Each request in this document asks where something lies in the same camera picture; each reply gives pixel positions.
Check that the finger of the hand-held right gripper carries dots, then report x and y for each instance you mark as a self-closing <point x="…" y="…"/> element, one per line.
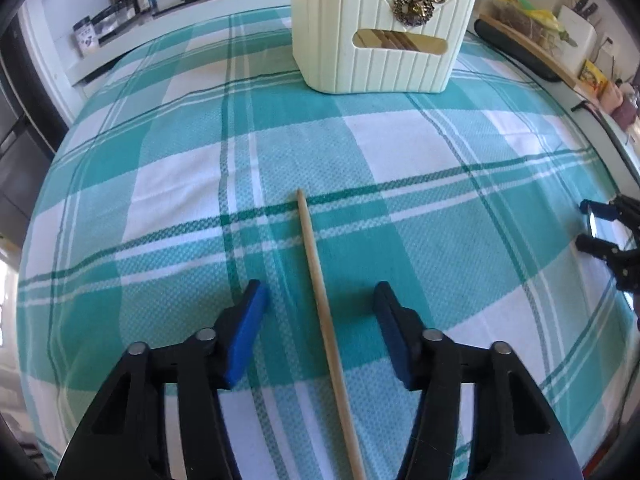
<point x="600" y="209"/>
<point x="597" y="246"/>

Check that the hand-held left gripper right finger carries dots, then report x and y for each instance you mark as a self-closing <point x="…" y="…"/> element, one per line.
<point x="397" y="335"/>

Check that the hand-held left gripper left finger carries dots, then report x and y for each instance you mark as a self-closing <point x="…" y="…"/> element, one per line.
<point x="245" y="330"/>

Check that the wooden chopstick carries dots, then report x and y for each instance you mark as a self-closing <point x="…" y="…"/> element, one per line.
<point x="320" y="290"/>

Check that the cream ribbed utensil holder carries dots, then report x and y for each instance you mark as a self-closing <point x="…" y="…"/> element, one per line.
<point x="330" y="35"/>

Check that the pink container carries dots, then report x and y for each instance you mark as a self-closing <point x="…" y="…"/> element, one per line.
<point x="619" y="102"/>

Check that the yellow food package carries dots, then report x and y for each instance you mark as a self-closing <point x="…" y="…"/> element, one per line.
<point x="594" y="79"/>

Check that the wooden board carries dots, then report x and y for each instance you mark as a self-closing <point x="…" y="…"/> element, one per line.
<point x="540" y="55"/>

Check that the white knife block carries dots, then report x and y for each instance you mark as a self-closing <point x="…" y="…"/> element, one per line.
<point x="577" y="35"/>

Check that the black tray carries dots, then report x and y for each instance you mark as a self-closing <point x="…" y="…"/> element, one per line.
<point x="515" y="52"/>

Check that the bagged dried food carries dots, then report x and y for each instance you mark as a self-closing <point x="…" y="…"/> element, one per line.
<point x="530" y="22"/>

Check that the dark grey refrigerator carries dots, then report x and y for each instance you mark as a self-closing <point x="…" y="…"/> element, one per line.
<point x="20" y="135"/>

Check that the black spice rack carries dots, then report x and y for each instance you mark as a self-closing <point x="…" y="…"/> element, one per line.
<point x="115" y="22"/>

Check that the white lidded spice jar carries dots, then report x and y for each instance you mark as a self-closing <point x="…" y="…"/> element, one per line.
<point x="85" y="36"/>

